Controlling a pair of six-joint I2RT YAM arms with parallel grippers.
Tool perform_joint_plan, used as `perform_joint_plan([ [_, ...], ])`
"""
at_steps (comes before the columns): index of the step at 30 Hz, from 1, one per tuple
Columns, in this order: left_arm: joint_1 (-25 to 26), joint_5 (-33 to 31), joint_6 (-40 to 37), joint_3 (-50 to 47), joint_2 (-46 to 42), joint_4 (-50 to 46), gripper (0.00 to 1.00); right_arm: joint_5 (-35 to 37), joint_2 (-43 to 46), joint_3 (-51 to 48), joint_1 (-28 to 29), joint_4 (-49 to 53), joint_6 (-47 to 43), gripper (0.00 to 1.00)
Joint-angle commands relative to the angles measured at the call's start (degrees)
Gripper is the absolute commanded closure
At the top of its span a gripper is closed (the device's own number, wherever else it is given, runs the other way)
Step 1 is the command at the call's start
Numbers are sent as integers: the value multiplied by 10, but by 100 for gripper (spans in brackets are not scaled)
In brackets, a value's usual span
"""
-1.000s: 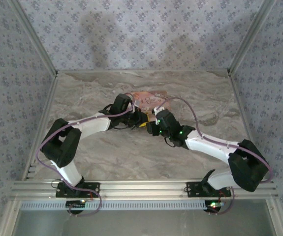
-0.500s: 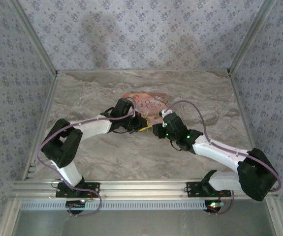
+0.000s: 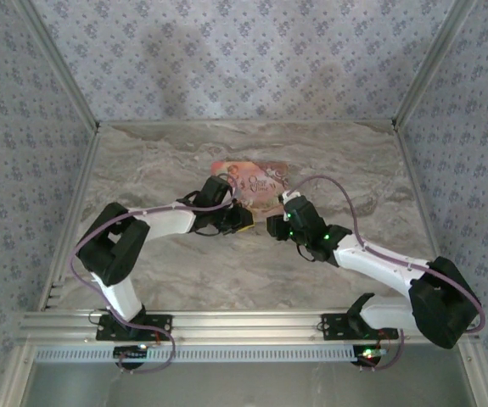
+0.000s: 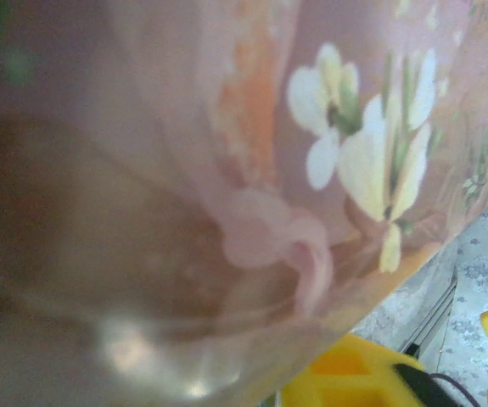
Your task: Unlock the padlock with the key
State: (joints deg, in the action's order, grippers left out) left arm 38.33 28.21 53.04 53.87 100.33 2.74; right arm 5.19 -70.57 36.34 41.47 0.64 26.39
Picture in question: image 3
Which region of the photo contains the aluminium corner post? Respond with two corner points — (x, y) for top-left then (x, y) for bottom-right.
(390, 0), (479, 129)
(14, 0), (101, 131)

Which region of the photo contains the pink illustrated diary book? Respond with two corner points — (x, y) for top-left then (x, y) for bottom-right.
(210, 159), (291, 222)

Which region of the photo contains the grey metal sheet panel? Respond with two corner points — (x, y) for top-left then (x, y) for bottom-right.
(25, 358), (479, 407)

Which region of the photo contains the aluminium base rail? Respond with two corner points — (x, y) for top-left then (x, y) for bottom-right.
(17, 310), (480, 345)

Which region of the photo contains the white slotted cable duct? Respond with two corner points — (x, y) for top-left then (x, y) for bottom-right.
(33, 344), (398, 365)

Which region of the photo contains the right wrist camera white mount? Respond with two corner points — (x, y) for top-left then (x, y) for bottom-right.
(279, 189), (313, 222)

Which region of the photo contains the aluminium table side rail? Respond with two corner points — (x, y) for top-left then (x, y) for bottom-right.
(35, 126), (102, 313)

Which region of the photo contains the black controller board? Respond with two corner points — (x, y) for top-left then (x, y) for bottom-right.
(352, 344), (390, 369)
(113, 344), (150, 369)

